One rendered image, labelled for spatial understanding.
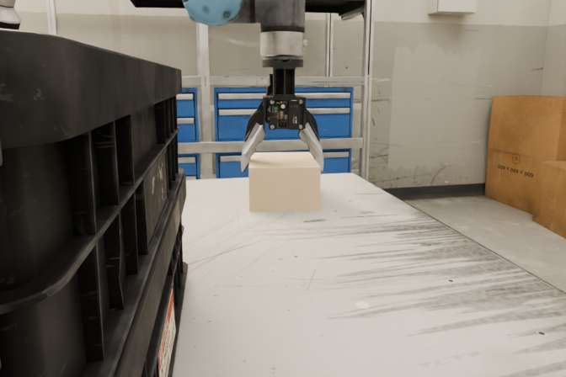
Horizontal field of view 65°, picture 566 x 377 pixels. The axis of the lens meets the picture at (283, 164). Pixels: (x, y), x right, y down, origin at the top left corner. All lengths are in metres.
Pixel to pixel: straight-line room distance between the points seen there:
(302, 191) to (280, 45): 0.24
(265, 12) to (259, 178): 0.27
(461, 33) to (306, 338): 3.36
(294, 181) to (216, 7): 0.31
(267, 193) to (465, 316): 0.39
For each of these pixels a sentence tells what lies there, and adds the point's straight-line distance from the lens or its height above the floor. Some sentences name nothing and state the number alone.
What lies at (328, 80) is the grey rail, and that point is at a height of 0.91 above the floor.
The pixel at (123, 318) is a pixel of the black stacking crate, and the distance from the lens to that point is 0.20.
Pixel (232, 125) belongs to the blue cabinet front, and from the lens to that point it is 2.22.
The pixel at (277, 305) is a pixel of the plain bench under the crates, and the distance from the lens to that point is 0.46.
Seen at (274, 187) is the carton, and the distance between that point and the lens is 0.74.
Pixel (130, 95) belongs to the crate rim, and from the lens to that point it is 0.19.
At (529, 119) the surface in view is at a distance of 3.48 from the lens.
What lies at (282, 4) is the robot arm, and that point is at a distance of 0.75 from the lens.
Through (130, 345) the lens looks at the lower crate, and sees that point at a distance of 0.19.
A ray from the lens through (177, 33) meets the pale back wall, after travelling 3.07.
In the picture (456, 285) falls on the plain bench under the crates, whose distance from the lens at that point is 0.53.
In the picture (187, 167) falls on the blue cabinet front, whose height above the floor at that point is 0.49.
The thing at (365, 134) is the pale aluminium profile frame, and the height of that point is 0.63.
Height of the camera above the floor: 0.92
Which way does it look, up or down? 11 degrees down
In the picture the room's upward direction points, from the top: straight up
